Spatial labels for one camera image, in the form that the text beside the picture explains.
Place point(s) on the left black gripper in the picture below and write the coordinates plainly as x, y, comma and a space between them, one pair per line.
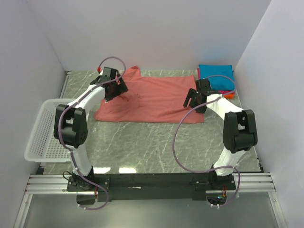
120, 89

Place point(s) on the black base beam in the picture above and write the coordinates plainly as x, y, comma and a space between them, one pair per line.
158, 186

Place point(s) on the white plastic basket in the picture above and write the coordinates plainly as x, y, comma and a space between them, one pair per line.
42, 146

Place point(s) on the salmon pink t shirt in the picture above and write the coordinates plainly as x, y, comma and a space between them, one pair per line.
150, 100

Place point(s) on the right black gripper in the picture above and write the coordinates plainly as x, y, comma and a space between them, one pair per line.
191, 93

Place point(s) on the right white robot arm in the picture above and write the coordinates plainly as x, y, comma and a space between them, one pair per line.
239, 129

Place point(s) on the aluminium frame rail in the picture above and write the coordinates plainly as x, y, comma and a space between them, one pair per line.
56, 184

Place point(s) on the folded blue t shirt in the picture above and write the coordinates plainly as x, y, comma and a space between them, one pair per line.
221, 77

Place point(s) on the folded magenta t shirt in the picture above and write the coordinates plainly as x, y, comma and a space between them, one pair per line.
222, 92

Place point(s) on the folded orange t shirt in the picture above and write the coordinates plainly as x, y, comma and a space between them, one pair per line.
229, 96

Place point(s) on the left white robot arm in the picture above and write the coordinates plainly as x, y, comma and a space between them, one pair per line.
70, 126

